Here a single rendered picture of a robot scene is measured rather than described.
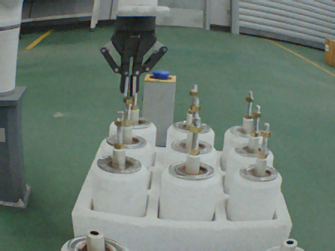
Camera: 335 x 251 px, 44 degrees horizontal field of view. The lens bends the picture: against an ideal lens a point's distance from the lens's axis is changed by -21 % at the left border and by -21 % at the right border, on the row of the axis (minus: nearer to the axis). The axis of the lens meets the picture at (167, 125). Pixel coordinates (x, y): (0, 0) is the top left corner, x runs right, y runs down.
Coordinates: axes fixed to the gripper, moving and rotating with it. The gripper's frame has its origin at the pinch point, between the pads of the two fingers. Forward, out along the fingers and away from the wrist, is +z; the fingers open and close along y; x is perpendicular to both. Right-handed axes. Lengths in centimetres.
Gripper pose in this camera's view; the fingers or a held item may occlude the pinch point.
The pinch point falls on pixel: (129, 85)
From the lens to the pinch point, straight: 90.9
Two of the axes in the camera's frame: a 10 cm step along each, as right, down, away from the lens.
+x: 2.5, 3.1, -9.2
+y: -9.6, 0.1, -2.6
